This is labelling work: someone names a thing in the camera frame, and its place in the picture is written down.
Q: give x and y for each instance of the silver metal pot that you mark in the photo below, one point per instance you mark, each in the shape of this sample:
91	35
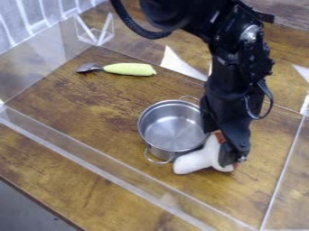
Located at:
171	129

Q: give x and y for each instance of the white and red plush mushroom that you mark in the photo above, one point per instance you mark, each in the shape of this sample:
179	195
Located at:
203	158

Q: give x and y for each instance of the yellow handled metal spoon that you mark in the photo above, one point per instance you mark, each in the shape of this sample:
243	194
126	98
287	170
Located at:
132	69

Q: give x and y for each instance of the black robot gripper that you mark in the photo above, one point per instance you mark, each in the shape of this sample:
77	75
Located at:
229	107

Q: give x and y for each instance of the black bar in background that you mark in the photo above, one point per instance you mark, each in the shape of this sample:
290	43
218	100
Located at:
267	18

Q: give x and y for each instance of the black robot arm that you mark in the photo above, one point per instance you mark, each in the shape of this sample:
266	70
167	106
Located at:
230	27

